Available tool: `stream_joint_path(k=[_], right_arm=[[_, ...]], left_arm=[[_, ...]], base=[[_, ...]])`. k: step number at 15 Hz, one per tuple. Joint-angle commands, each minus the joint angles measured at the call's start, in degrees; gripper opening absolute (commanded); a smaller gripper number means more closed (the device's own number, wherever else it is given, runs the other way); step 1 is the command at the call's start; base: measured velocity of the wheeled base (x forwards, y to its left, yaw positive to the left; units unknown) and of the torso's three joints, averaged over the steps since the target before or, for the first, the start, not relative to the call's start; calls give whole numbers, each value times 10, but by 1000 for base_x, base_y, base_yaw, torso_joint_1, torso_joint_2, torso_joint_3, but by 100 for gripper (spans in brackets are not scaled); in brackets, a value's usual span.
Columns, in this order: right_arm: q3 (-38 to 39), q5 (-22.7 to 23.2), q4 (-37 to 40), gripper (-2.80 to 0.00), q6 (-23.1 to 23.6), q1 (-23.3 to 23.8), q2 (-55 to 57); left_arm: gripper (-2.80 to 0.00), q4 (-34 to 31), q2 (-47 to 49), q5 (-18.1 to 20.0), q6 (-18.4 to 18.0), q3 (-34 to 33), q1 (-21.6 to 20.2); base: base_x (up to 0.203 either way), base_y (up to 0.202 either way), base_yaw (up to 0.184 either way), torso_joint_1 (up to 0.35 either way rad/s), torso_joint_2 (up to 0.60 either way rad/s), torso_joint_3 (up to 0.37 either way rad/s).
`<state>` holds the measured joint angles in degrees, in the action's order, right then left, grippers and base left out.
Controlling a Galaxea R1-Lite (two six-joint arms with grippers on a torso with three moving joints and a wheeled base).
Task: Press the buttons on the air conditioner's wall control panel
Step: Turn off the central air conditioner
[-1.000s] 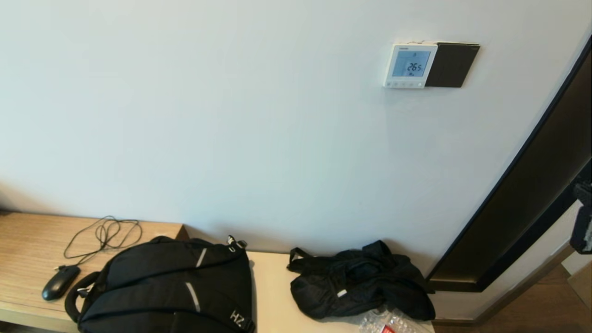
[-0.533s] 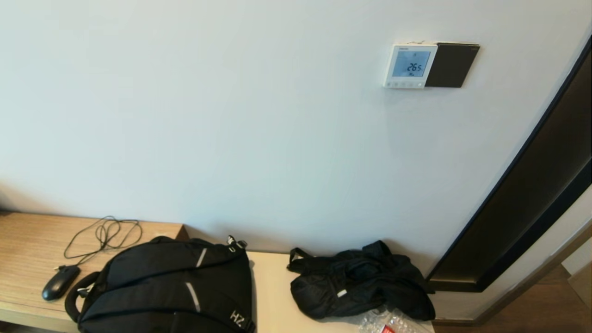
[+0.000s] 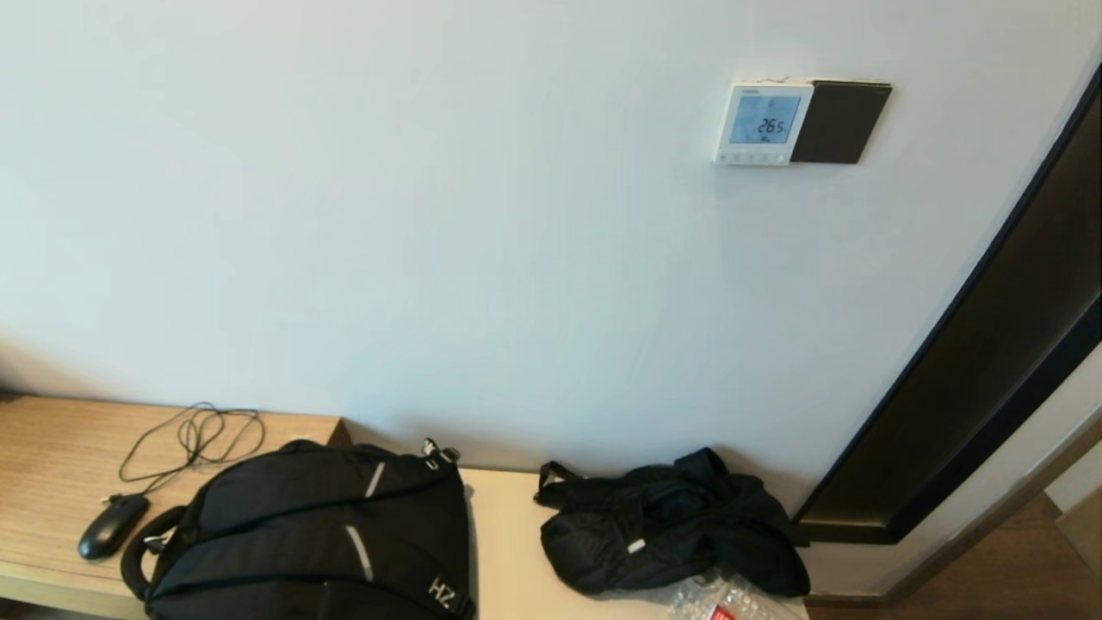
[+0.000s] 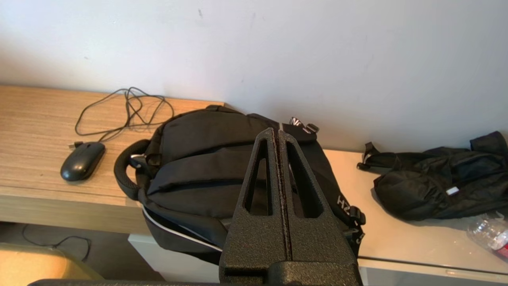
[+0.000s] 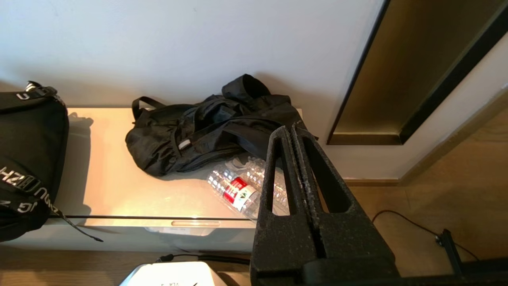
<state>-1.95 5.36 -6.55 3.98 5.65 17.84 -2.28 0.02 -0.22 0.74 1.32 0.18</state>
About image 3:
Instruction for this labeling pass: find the black computer mouse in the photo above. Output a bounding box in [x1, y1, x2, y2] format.
[77, 493, 151, 561]

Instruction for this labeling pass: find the dark brown door frame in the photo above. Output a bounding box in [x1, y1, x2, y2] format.
[792, 65, 1102, 545]

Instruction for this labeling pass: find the black mouse cable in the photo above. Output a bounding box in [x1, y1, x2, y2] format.
[101, 402, 265, 506]

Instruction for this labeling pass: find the white wall thermostat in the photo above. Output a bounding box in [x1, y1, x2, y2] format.
[713, 81, 815, 166]

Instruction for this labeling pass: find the clear plastic bottle red label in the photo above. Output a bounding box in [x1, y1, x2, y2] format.
[667, 570, 810, 620]

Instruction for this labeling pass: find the dark brown wall switch panel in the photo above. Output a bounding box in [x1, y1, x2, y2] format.
[790, 80, 894, 164]

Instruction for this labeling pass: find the small black fabric bag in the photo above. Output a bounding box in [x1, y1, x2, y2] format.
[534, 446, 812, 599]

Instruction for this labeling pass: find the light wooden desk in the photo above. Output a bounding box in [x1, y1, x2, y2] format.
[0, 394, 354, 620]

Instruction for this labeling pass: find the black backpack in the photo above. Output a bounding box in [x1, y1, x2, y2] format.
[121, 437, 477, 620]

